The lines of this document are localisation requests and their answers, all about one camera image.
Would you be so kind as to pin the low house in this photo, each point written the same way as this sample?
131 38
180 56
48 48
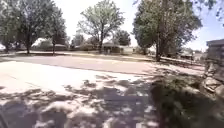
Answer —
111 47
50 46

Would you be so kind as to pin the grey asphalt road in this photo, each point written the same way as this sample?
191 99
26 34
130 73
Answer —
86 62

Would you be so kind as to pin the grass strip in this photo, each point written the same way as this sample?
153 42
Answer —
83 54

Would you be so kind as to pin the large leafy tree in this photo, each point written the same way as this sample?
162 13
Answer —
163 23

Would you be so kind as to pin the grass patch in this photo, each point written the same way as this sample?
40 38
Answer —
180 103

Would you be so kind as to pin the stone wall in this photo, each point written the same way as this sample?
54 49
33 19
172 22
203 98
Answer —
216 63

